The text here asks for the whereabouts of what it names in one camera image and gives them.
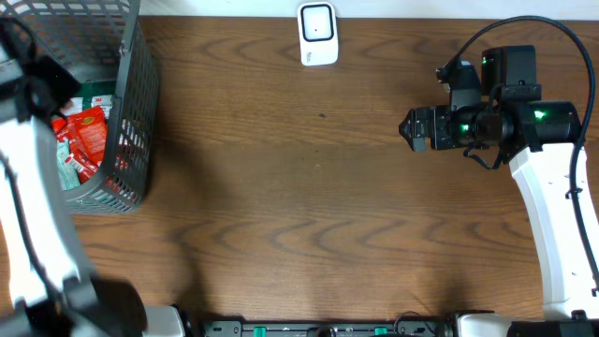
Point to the red stick packet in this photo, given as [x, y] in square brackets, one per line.
[85, 168]

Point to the white barcode scanner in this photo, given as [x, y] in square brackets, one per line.
[318, 34]

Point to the grey plastic mesh basket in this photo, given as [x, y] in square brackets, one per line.
[101, 43]

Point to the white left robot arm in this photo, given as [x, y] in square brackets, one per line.
[53, 285]

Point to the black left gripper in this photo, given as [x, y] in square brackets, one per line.
[42, 76]

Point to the light teal wipes packet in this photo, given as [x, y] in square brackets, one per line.
[68, 176]

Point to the orange red snack bag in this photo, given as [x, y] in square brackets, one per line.
[84, 132]

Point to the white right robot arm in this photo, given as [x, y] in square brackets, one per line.
[537, 140]

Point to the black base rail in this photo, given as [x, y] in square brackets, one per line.
[406, 324]

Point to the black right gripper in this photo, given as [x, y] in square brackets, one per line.
[444, 115]

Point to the green 3M cloth package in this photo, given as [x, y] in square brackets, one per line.
[100, 96]

